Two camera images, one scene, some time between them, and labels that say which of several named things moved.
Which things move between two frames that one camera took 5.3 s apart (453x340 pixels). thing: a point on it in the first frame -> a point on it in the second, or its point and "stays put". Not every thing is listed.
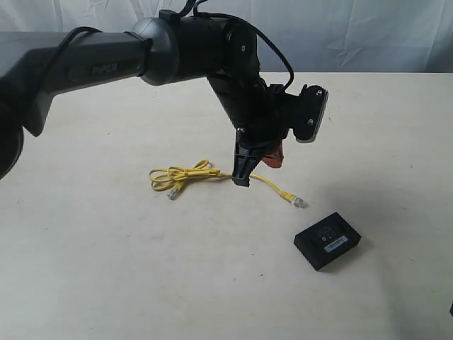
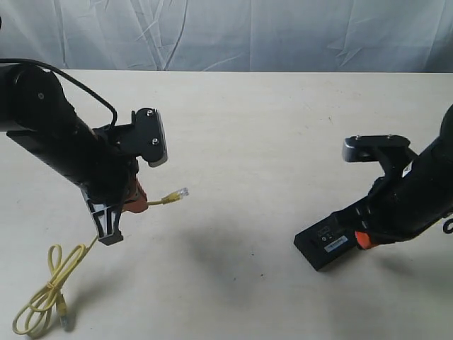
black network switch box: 327,240 stays put
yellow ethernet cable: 173,176 -> 36,313
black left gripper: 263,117 -> 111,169
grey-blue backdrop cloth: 320,36 stays put
